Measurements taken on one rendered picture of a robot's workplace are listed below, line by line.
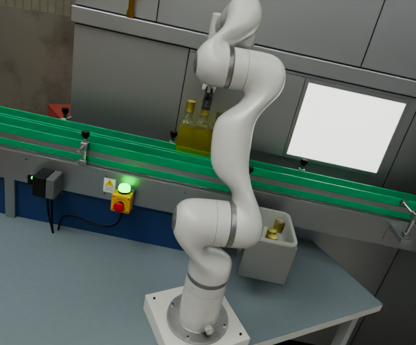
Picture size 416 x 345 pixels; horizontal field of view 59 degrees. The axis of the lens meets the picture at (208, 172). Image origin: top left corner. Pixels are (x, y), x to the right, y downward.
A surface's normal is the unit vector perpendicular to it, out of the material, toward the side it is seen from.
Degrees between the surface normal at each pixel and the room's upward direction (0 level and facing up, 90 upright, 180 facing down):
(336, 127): 90
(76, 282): 0
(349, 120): 90
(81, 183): 90
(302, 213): 90
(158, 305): 5
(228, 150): 76
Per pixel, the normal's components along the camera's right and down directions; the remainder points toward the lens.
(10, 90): 0.44, 0.45
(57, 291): 0.20, -0.89
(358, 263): -0.07, 0.40
